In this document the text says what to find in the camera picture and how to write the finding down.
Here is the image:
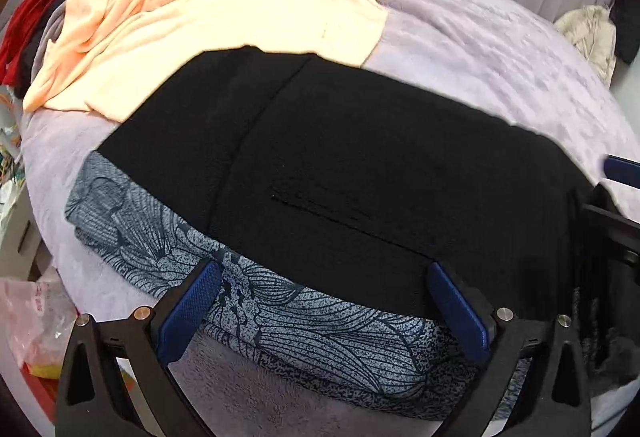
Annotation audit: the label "colourful clutter pile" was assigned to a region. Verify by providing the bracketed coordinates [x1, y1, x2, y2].
[0, 87, 28, 218]

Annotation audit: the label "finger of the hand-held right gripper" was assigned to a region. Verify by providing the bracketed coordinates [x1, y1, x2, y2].
[582, 154, 640, 268]

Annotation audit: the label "peach cloth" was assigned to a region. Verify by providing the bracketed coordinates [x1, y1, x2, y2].
[22, 0, 390, 122]

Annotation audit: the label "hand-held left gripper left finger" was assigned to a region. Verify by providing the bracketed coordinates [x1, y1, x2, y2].
[54, 259, 223, 437]

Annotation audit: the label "black pants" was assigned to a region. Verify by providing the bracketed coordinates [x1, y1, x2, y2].
[95, 46, 607, 324]

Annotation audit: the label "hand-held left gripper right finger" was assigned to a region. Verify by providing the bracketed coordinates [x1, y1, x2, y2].
[426, 261, 593, 437]

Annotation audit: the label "lavender fleece blanket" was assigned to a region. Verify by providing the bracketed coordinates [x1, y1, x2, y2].
[20, 0, 640, 437]

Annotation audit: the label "grey leaf-patterned cloth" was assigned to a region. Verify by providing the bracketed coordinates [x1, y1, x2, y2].
[64, 151, 531, 420]

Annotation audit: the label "white bedside furniture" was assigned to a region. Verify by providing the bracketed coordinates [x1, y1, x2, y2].
[0, 177, 56, 280]

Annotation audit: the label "pink plastic bag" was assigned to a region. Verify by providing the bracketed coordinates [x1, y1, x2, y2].
[0, 277, 81, 368]

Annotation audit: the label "black hanging jacket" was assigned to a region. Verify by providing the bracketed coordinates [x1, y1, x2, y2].
[612, 0, 640, 65]

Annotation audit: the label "cream jacket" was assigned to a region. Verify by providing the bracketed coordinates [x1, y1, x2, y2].
[554, 5, 617, 85]

